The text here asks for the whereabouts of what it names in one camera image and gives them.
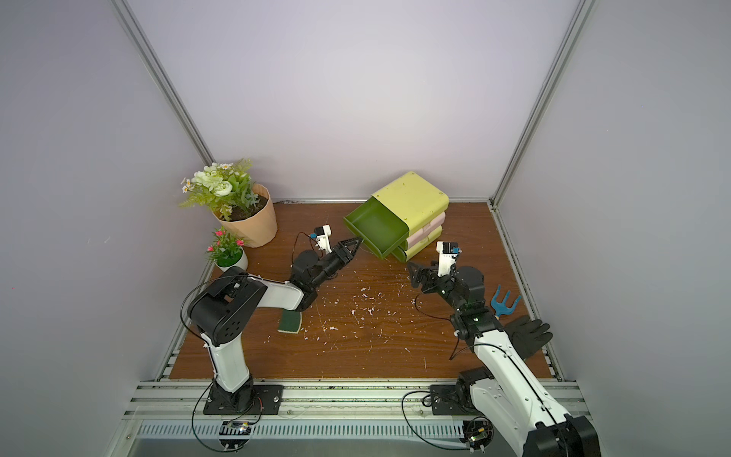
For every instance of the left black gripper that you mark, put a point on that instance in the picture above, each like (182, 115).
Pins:
(340, 257)

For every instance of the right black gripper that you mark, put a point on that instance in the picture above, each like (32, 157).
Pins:
(429, 280)

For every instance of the green drawer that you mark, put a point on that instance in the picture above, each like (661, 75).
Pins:
(380, 228)
(402, 255)

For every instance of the green pink drawer cabinet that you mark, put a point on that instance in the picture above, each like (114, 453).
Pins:
(417, 203)

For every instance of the yellow green sponge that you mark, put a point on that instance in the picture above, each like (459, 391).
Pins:
(290, 322)

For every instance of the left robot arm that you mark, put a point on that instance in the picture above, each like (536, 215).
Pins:
(222, 311)

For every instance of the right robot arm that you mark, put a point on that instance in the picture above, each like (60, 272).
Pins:
(507, 394)

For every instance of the blue garden rake tool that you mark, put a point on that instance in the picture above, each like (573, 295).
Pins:
(501, 305)

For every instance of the small white flower pot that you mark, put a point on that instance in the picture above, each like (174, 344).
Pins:
(234, 265)

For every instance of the pink flowers small plant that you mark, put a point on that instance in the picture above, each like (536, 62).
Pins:
(226, 249)

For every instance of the black glove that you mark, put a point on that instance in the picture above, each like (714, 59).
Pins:
(528, 336)

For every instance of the white flowers green plant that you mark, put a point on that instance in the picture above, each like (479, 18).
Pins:
(226, 189)

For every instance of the right electronics board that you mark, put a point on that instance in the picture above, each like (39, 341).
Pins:
(478, 433)

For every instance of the electronics board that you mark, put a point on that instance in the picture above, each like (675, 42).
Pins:
(233, 435)
(478, 433)

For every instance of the left electronics board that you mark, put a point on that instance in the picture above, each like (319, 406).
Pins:
(233, 435)

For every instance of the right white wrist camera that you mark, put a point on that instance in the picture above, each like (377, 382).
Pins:
(449, 252)

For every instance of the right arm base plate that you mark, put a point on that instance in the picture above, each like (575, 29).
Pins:
(452, 400)

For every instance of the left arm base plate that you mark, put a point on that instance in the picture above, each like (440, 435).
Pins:
(249, 399)

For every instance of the aluminium front rail frame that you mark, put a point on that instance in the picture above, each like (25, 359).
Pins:
(316, 417)

